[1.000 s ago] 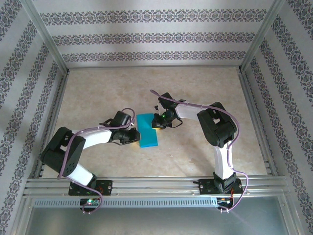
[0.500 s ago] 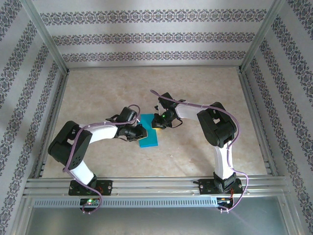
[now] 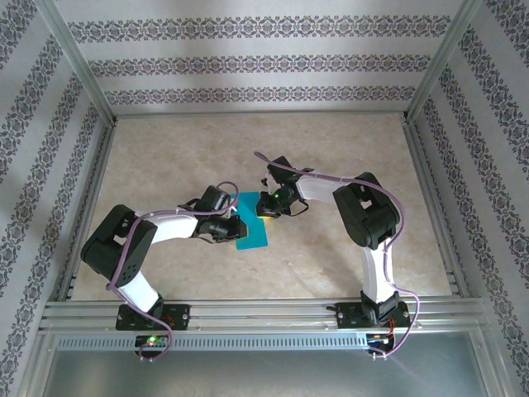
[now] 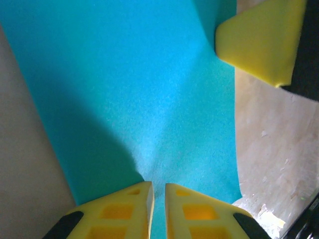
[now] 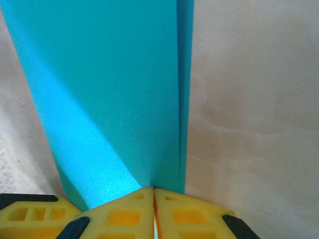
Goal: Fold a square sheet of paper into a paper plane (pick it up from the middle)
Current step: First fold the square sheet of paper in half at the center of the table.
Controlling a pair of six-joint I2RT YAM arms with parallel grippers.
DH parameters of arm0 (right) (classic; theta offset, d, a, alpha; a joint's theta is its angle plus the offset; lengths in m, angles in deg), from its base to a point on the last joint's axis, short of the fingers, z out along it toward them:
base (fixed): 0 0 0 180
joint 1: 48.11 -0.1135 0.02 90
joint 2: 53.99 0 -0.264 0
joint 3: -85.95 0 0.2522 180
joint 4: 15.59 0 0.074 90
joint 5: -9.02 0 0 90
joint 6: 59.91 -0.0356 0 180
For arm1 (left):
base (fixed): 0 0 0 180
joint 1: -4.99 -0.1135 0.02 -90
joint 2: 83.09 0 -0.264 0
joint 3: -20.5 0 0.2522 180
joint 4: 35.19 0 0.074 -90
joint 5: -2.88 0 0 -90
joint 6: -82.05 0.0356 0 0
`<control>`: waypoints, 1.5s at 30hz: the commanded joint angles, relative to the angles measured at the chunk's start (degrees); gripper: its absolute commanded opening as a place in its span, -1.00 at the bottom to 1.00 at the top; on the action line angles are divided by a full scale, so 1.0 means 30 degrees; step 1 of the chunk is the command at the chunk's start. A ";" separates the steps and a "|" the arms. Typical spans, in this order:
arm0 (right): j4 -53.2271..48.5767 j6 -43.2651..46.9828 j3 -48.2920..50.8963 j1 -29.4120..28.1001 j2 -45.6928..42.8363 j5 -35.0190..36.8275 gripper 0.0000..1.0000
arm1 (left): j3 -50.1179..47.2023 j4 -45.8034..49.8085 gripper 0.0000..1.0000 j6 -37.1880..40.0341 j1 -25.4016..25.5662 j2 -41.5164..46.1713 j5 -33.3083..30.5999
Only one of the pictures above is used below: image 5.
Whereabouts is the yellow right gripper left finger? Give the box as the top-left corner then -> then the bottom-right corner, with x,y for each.
62,186 -> 155,239

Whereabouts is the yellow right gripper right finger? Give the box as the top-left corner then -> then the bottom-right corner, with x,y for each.
154,188 -> 261,239

